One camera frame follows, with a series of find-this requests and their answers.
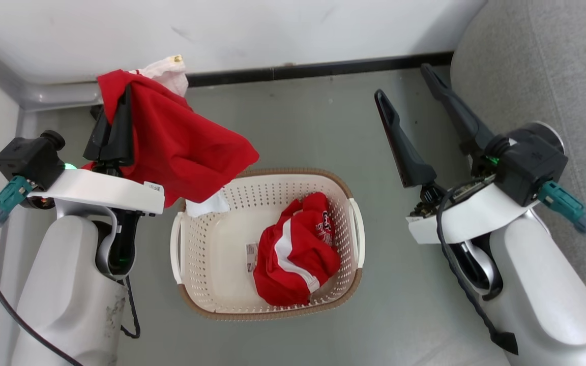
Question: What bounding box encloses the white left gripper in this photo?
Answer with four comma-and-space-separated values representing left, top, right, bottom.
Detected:
30, 84, 165, 216

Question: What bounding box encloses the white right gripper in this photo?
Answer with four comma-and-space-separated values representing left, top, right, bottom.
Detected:
374, 63, 541, 245

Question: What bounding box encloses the plain red white garment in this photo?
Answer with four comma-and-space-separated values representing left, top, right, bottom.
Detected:
82, 55, 260, 218

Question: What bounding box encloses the red white lettered jersey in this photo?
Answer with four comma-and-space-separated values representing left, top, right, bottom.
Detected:
253, 192, 341, 307

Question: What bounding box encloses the cream perforated laundry basket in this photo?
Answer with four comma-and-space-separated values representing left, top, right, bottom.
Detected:
170, 168, 365, 321

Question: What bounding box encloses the grey fabric sofa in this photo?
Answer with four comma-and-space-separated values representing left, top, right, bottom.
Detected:
450, 0, 586, 336

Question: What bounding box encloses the grey wall corner trim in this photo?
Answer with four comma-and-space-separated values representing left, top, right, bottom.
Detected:
0, 33, 103, 112

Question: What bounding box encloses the teal left cable connector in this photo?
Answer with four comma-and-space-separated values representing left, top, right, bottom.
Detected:
0, 176, 34, 227

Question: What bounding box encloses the teal cable connector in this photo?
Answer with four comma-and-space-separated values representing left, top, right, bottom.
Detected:
538, 181, 586, 234
0, 176, 34, 227

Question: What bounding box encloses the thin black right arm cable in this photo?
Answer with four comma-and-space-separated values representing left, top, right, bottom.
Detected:
435, 182, 520, 356

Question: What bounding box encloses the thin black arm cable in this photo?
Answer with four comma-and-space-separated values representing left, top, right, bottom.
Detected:
119, 274, 141, 340
435, 182, 520, 356

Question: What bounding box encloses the teal right cable connector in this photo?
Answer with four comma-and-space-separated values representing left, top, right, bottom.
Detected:
538, 181, 586, 234

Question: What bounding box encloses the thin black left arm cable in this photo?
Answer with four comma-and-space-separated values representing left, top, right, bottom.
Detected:
119, 274, 141, 340

